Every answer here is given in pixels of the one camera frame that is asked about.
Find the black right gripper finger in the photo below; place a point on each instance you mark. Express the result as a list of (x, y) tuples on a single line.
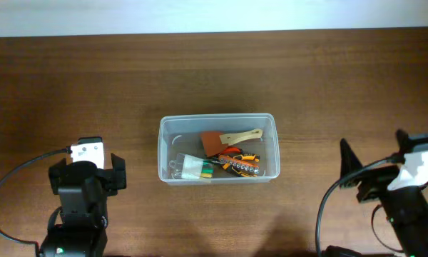
[(349, 164), (402, 140)]

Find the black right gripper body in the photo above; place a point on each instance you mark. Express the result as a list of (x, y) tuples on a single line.
[(372, 182)]

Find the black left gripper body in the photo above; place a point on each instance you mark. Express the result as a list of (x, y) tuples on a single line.
[(118, 170)]

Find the clear plastic container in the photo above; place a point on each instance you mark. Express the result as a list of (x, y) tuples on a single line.
[(259, 162)]

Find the red handled cutting pliers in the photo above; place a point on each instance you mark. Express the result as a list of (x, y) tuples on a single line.
[(232, 149)]

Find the scraper with wooden handle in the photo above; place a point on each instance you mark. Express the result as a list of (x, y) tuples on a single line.
[(215, 142)]

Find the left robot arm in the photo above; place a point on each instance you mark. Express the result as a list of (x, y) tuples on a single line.
[(78, 226)]

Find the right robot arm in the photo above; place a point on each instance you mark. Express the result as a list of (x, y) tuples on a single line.
[(407, 212)]

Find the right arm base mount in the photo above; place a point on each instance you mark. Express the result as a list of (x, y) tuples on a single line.
[(336, 251)]

